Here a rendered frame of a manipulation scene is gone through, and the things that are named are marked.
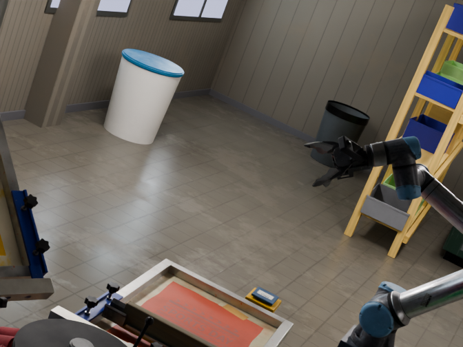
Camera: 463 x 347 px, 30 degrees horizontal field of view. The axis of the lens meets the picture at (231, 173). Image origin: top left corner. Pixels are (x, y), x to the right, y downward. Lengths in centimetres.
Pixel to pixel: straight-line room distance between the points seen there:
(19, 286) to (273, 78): 855
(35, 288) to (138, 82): 551
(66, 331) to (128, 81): 605
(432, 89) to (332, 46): 323
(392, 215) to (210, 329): 479
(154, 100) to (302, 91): 317
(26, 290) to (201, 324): 83
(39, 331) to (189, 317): 120
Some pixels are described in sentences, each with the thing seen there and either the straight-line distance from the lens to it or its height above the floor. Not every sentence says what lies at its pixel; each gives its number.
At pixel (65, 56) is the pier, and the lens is 764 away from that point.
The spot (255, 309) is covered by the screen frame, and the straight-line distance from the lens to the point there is 345.
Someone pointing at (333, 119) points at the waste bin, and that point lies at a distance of 997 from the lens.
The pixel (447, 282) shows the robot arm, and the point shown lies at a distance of 277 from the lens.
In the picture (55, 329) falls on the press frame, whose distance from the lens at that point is 218.
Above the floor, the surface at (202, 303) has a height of 96.
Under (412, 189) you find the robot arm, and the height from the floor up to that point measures 179.
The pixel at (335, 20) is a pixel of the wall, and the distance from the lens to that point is 1072.
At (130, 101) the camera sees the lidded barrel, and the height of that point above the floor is 38.
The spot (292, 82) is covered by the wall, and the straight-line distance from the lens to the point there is 1089.
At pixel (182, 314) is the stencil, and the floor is 96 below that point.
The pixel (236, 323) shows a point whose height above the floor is 96.
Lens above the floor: 241
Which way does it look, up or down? 17 degrees down
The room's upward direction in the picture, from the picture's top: 21 degrees clockwise
